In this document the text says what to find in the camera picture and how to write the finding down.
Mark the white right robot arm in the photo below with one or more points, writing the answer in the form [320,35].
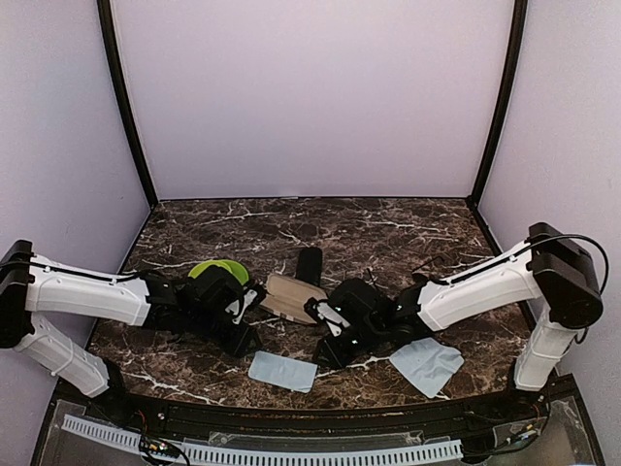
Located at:
[548,266]

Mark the black corner frame post left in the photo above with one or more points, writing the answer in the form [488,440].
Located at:
[106,20]

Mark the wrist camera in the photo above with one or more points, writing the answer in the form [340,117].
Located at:
[253,297]
[322,312]

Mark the black quilted glasses case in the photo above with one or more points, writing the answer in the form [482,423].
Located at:
[309,266]

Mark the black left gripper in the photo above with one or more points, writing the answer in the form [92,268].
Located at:
[239,345]

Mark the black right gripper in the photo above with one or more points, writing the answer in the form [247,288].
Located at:
[338,358]

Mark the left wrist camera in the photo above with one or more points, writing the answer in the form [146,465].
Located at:
[253,297]

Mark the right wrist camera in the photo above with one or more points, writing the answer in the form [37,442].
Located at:
[322,312]

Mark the plaid brown glasses case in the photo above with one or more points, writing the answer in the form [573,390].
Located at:
[286,298]

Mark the white slotted cable duct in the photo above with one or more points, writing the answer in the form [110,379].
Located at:
[238,449]

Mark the blue cleaning cloth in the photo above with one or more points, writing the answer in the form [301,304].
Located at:
[284,372]
[427,365]

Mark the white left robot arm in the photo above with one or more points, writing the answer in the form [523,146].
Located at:
[33,286]

